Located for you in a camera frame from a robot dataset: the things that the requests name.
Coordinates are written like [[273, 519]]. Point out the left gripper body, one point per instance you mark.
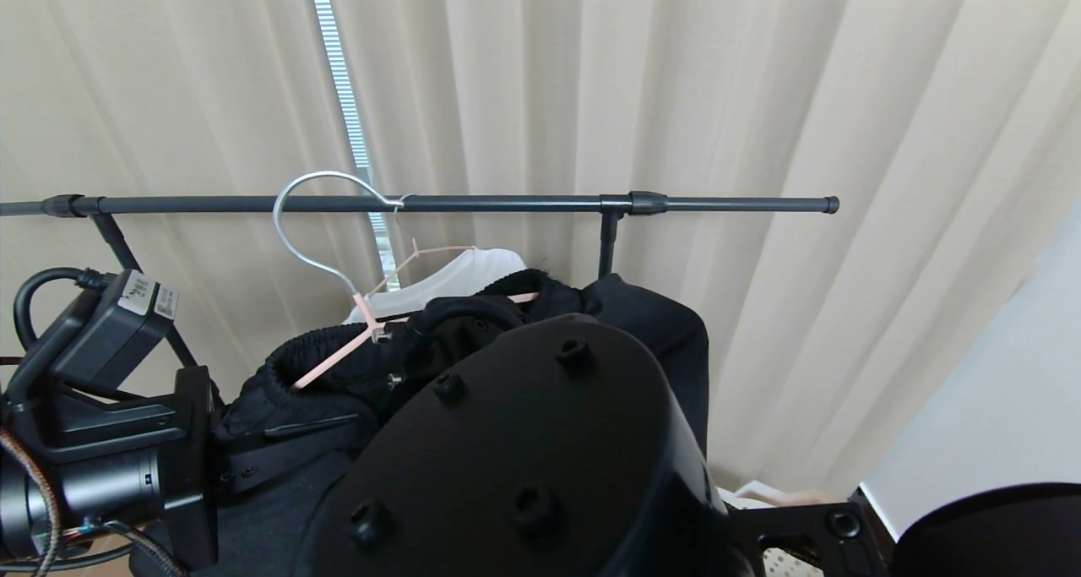
[[194, 459]]

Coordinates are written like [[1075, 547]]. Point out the pink clothes hanger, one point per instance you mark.
[[439, 248], [363, 311]]

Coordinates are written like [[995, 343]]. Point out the white printed t-shirt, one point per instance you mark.
[[473, 277]]

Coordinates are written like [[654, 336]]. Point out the black garment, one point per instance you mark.
[[667, 349]]

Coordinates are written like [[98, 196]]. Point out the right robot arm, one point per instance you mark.
[[524, 442]]

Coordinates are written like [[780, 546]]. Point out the black clothes rack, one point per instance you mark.
[[507, 204]]

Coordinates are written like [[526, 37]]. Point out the white laundry basket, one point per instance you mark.
[[785, 564]]

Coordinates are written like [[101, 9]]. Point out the beige curtain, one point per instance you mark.
[[633, 78]]

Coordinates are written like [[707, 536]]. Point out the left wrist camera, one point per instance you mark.
[[110, 340]]

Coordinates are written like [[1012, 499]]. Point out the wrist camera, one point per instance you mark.
[[110, 340], [439, 353]]

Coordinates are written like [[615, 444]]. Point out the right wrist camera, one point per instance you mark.
[[439, 353]]

